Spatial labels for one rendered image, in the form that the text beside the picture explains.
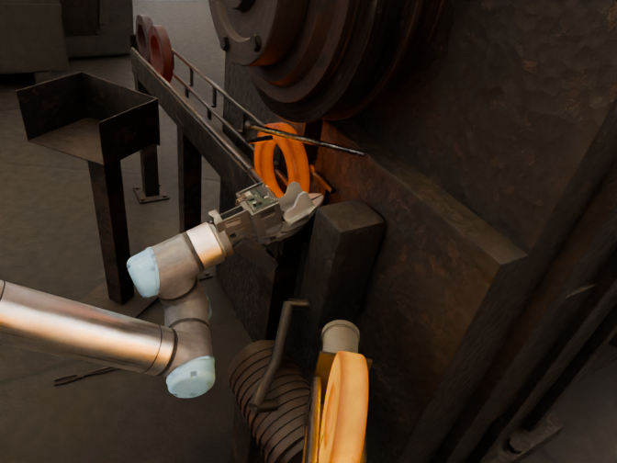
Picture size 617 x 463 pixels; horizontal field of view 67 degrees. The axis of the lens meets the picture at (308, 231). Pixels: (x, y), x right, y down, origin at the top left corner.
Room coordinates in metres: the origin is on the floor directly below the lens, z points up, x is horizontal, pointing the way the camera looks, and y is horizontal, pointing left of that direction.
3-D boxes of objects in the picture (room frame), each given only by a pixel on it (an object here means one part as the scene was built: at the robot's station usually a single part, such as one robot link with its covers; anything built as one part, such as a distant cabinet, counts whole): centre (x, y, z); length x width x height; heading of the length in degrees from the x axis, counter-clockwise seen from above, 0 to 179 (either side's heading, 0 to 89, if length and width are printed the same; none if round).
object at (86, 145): (1.09, 0.61, 0.36); 0.26 x 0.20 x 0.72; 71
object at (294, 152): (0.83, 0.08, 0.75); 0.18 x 0.03 x 0.18; 37
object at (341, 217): (0.65, -0.07, 0.68); 0.11 x 0.08 x 0.24; 126
